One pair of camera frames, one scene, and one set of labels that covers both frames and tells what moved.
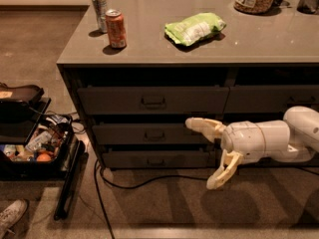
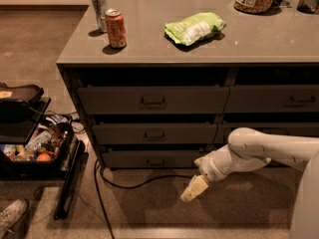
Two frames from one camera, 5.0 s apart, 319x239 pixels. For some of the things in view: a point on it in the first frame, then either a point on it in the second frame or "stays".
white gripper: [243, 140] → [210, 169]
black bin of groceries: [46, 149] stays
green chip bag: [185, 30] stays
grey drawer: [159, 158] stays
